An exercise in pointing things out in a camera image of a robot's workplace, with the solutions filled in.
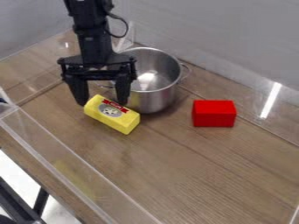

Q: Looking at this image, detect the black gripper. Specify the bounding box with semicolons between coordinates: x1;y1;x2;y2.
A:
58;28;137;106

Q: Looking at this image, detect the yellow butter block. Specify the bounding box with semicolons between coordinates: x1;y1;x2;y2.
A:
85;94;141;135

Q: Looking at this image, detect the silver steel pot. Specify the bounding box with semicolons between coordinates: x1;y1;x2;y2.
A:
122;47;193;114

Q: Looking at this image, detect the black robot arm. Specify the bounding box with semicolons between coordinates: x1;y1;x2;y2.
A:
58;0;137;106

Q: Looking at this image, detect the red rectangular block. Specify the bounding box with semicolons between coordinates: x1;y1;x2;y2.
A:
191;100;238;128

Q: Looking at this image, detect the clear acrylic front barrier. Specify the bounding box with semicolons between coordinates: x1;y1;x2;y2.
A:
0;87;163;224

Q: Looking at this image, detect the clear acrylic corner bracket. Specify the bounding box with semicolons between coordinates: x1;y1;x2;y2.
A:
110;21;137;53

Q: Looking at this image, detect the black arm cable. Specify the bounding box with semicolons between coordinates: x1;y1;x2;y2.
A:
105;12;130;39

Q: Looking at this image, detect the black table leg frame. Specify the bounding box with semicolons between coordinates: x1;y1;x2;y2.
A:
0;177;50;224

